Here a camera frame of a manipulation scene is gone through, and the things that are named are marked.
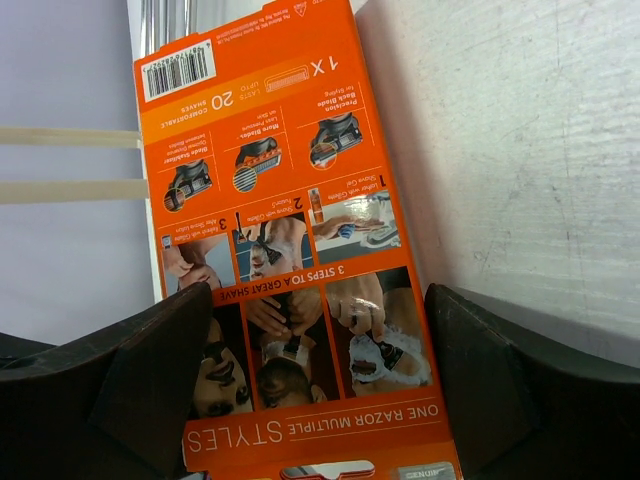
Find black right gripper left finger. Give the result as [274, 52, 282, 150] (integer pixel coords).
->
[1, 283, 212, 479]

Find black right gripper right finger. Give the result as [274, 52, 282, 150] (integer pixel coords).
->
[424, 284, 639, 479]

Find orange Gillette Fusion box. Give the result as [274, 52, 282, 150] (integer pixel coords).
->
[128, 1, 462, 479]

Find cream metal-rod shelf rack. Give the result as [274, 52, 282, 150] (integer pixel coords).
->
[1, 1, 166, 310]

